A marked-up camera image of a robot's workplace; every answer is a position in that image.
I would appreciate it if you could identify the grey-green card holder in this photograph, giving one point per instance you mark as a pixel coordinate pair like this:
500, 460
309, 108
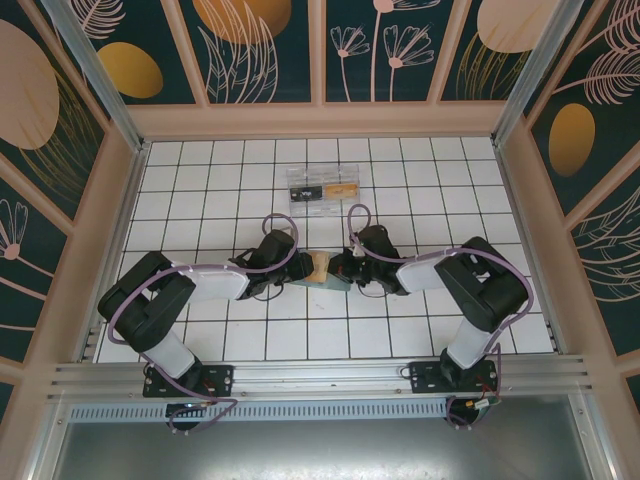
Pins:
339, 286

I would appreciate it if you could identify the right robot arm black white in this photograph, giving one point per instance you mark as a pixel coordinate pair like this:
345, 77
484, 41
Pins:
420, 275

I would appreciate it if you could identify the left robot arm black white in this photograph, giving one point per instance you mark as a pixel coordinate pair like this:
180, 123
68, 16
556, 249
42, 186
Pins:
220, 286

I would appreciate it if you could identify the gold credit card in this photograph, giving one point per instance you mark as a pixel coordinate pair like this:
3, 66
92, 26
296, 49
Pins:
342, 192

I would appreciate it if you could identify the black credit card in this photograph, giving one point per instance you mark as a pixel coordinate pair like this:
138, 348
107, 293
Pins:
306, 194

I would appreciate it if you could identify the clear acrylic box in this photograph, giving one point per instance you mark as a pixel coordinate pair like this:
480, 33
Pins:
325, 172

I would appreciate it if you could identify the grey metal sheet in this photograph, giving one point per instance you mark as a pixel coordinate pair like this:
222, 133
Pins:
320, 450

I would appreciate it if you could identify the small green connector board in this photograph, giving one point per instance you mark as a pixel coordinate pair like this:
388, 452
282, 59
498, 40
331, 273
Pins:
482, 403

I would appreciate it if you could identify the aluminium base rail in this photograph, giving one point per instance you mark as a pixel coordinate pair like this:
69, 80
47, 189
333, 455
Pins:
320, 375

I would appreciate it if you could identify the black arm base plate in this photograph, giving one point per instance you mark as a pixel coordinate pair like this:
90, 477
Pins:
222, 381
425, 380

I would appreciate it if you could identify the aluminium side rail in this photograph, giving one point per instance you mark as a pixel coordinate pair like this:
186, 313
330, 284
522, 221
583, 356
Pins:
522, 225
128, 200

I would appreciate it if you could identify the aluminium corner post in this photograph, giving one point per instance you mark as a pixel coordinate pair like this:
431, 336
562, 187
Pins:
107, 85
527, 75

